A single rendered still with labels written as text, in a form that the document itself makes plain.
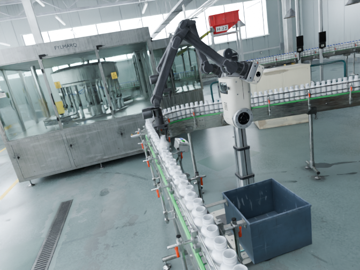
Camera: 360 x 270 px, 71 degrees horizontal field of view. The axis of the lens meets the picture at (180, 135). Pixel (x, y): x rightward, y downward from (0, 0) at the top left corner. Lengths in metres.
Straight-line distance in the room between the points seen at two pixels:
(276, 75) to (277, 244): 4.51
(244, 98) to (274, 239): 1.02
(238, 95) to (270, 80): 3.66
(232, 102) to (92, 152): 3.50
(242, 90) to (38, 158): 4.02
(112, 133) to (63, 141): 0.86
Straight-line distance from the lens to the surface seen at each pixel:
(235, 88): 1.88
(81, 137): 4.87
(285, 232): 1.34
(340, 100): 3.51
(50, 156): 5.06
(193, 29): 2.12
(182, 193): 1.14
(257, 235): 1.26
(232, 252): 0.77
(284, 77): 5.61
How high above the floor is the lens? 1.67
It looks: 16 degrees down
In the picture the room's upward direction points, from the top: 11 degrees counter-clockwise
